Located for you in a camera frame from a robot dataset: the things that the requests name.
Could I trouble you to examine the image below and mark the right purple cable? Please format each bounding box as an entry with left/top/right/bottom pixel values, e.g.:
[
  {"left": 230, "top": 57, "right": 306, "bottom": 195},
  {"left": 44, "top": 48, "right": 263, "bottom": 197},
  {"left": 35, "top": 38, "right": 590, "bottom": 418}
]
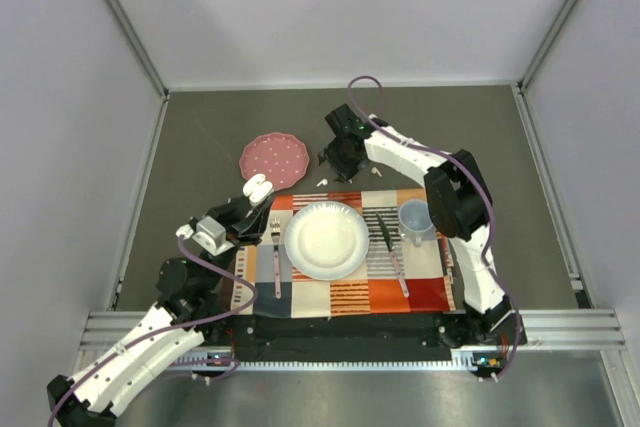
[{"left": 347, "top": 76, "right": 521, "bottom": 382}]

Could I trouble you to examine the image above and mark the white ceramic plate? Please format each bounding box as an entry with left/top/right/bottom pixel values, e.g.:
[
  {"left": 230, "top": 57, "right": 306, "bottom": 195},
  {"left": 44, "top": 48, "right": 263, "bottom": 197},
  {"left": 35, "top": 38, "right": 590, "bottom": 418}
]
[{"left": 284, "top": 201, "right": 369, "bottom": 281}]

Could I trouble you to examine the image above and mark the purple cable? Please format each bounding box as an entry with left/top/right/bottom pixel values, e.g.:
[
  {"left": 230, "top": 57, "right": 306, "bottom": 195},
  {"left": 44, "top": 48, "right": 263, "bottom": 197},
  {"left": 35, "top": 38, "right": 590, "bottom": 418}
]
[
  {"left": 347, "top": 76, "right": 521, "bottom": 382},
  {"left": 47, "top": 234, "right": 259, "bottom": 427}
]

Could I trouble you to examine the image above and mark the grey slotted cable duct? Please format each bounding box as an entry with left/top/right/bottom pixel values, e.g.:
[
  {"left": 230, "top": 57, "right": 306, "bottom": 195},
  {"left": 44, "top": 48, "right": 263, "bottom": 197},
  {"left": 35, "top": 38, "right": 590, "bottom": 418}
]
[{"left": 168, "top": 346, "right": 504, "bottom": 372}]

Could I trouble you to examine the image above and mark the pink handled fork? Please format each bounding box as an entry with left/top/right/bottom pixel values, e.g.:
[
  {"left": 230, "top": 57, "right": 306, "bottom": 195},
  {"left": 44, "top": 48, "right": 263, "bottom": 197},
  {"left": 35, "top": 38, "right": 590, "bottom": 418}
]
[{"left": 270, "top": 216, "right": 282, "bottom": 299}]

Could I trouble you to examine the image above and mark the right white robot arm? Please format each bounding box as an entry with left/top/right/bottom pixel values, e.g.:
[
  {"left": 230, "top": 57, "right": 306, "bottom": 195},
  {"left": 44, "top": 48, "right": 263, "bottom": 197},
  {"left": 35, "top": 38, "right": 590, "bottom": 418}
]
[{"left": 318, "top": 104, "right": 512, "bottom": 347}]

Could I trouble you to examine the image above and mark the orange patterned placemat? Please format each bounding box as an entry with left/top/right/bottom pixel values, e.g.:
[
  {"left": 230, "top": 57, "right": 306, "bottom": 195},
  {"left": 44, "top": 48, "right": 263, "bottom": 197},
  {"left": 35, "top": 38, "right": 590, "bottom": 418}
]
[{"left": 223, "top": 189, "right": 461, "bottom": 318}]

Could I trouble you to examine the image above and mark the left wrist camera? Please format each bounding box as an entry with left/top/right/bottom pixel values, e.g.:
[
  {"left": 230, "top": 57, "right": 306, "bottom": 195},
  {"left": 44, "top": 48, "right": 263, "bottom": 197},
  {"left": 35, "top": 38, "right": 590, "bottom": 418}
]
[{"left": 175, "top": 216, "right": 234, "bottom": 257}]

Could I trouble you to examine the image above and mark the pink polka dot plate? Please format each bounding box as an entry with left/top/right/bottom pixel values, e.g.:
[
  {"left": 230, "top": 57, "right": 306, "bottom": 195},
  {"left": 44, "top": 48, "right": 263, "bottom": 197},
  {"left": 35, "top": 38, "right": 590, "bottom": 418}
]
[{"left": 239, "top": 132, "right": 310, "bottom": 191}]

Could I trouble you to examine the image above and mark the pink handled knife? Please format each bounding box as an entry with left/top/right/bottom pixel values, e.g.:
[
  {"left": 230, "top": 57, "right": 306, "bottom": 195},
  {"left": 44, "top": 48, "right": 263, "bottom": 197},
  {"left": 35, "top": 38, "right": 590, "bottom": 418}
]
[{"left": 376, "top": 213, "right": 410, "bottom": 298}]

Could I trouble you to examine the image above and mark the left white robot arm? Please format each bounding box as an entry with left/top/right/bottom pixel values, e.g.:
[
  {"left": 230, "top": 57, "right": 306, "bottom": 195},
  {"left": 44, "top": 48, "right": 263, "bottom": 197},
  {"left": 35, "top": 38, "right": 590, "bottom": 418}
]
[{"left": 47, "top": 192, "right": 275, "bottom": 426}]

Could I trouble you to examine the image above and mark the light blue mug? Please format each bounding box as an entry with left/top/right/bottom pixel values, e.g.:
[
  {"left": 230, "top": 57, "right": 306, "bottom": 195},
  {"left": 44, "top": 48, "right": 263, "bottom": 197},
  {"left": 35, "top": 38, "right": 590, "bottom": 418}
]
[{"left": 398, "top": 199, "right": 433, "bottom": 247}]

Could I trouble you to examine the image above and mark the aluminium frame rail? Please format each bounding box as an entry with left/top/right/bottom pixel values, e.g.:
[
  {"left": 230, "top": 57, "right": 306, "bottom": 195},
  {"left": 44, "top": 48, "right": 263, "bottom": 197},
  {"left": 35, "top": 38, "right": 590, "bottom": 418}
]
[{"left": 104, "top": 0, "right": 169, "bottom": 100}]

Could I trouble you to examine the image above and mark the white earbud charging case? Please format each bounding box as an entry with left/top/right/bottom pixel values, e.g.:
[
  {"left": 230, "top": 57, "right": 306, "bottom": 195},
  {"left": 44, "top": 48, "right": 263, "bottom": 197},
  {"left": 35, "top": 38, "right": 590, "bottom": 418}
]
[{"left": 242, "top": 174, "right": 274, "bottom": 206}]

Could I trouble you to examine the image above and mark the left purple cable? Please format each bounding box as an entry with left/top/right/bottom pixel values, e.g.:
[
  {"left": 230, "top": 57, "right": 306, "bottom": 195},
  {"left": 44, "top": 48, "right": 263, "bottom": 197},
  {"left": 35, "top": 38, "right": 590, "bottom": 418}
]
[{"left": 47, "top": 234, "right": 259, "bottom": 427}]

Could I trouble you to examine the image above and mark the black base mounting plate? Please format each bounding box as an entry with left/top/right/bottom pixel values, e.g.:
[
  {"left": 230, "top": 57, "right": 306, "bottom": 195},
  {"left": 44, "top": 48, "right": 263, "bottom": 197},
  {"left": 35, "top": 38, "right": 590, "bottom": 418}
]
[{"left": 199, "top": 311, "right": 526, "bottom": 363}]

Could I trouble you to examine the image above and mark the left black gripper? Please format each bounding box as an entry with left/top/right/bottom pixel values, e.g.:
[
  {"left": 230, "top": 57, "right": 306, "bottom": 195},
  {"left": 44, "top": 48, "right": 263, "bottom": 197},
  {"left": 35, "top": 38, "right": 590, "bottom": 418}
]
[{"left": 203, "top": 184, "right": 276, "bottom": 289}]

